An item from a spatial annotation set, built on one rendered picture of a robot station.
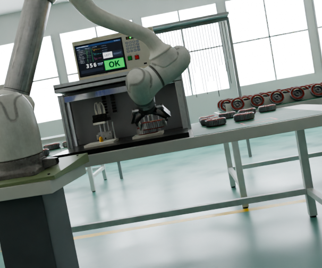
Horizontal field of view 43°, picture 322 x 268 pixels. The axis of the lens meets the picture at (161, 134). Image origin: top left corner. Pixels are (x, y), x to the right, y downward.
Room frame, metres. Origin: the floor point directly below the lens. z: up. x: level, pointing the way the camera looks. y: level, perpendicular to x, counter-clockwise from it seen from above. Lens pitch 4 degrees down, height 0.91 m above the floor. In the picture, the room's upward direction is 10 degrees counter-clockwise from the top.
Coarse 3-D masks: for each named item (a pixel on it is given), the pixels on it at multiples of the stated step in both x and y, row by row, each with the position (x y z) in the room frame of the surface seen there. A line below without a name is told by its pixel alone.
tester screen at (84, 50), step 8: (112, 40) 2.20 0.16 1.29; (120, 40) 2.20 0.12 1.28; (80, 48) 2.21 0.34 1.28; (88, 48) 2.21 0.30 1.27; (96, 48) 2.21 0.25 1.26; (104, 48) 2.21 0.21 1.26; (112, 48) 2.20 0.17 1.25; (120, 48) 2.20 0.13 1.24; (80, 56) 2.22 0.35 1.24; (88, 56) 2.21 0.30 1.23; (96, 56) 2.21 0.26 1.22; (120, 56) 2.20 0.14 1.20; (80, 64) 2.22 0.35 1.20; (104, 64) 2.21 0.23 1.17; (80, 72) 2.22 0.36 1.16; (96, 72) 2.21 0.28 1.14
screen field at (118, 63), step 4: (108, 60) 2.21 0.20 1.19; (112, 60) 2.20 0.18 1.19; (116, 60) 2.20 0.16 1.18; (120, 60) 2.20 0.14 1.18; (108, 64) 2.21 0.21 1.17; (112, 64) 2.20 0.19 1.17; (116, 64) 2.20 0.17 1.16; (120, 64) 2.20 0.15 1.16; (124, 64) 2.20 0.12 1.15; (108, 68) 2.21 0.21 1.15; (112, 68) 2.20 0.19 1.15
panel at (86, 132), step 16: (128, 96) 2.32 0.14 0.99; (160, 96) 2.31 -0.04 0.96; (176, 96) 2.31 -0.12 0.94; (80, 112) 2.34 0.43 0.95; (112, 112) 2.33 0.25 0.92; (128, 112) 2.32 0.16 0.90; (176, 112) 2.31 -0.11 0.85; (80, 128) 2.34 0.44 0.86; (96, 128) 2.34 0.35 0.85; (112, 128) 2.33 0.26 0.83; (128, 128) 2.33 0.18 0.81; (80, 144) 2.34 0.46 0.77
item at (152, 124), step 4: (152, 120) 1.96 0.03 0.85; (156, 120) 1.87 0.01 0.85; (160, 120) 1.88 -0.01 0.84; (144, 124) 1.87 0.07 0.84; (148, 124) 1.86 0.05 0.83; (152, 124) 1.87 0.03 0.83; (156, 124) 1.86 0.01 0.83; (160, 124) 1.87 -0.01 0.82; (164, 124) 1.90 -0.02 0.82; (144, 128) 1.88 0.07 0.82; (148, 128) 1.86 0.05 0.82; (152, 128) 1.86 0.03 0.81; (156, 128) 1.87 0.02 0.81
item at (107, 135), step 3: (99, 132) 2.21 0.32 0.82; (102, 132) 2.20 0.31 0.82; (105, 132) 2.20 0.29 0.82; (108, 132) 2.20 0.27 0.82; (111, 132) 2.20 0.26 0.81; (99, 135) 2.20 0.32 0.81; (102, 135) 2.20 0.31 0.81; (105, 135) 2.20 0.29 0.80; (108, 135) 2.20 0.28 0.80; (111, 135) 2.20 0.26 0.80; (105, 138) 2.20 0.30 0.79; (108, 138) 2.20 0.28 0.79; (111, 138) 2.20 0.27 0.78
